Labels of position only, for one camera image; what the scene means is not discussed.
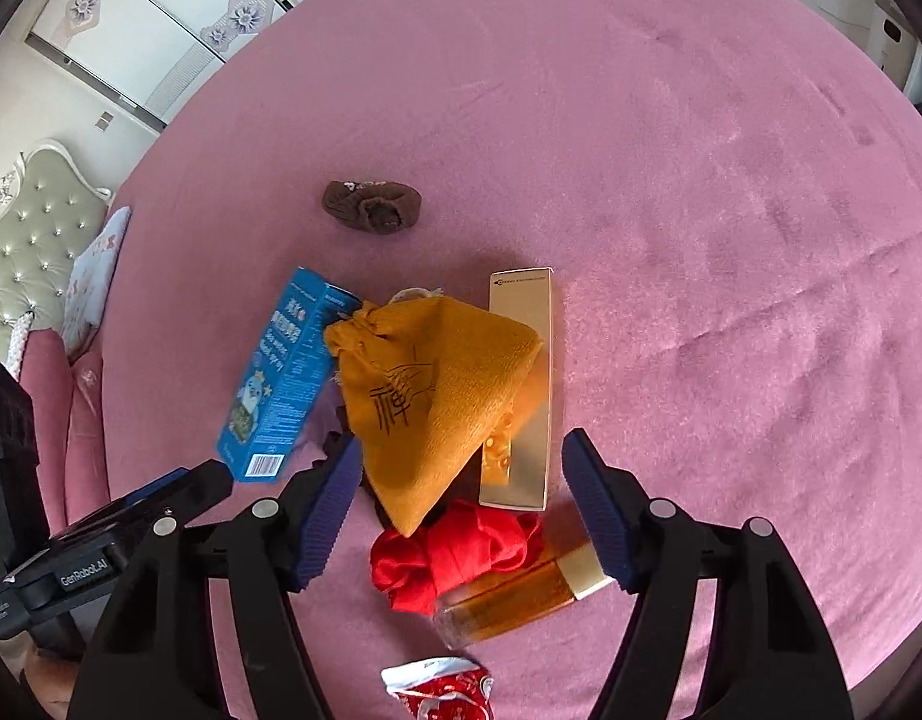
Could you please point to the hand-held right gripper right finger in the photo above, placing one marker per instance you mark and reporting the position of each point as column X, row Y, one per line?
column 597, row 517

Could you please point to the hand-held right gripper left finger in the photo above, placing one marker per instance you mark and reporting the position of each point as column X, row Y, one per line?
column 327, row 514

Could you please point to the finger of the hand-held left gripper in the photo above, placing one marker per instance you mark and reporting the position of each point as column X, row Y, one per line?
column 198, row 491

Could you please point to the black cloth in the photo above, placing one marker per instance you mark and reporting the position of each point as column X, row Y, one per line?
column 382, row 514

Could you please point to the red cloth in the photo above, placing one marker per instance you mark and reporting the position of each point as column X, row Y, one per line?
column 423, row 562

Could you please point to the amber bottle with gold cap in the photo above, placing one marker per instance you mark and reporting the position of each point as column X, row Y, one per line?
column 506, row 600

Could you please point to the blue cardboard box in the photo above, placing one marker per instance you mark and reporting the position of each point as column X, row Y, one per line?
column 273, row 390

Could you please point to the red and white packet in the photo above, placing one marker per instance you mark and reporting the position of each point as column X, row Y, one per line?
column 446, row 694

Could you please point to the gold cardboard box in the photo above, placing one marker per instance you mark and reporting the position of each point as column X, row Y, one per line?
column 521, row 300

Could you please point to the brown sock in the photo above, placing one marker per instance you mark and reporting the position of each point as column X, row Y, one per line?
column 371, row 206

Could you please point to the pink pillow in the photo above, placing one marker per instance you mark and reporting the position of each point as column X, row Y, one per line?
column 48, row 405

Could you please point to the floral pillow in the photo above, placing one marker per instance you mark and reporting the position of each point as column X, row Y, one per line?
column 93, row 270

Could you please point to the tufted grey headboard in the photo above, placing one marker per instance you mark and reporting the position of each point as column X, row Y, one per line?
column 33, row 240

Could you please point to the pink blanket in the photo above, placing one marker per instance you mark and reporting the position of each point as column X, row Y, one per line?
column 656, row 165

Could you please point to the white floral wardrobe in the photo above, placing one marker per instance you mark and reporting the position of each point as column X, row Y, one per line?
column 153, row 15

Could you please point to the wall socket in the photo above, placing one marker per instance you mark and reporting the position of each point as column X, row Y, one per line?
column 104, row 120

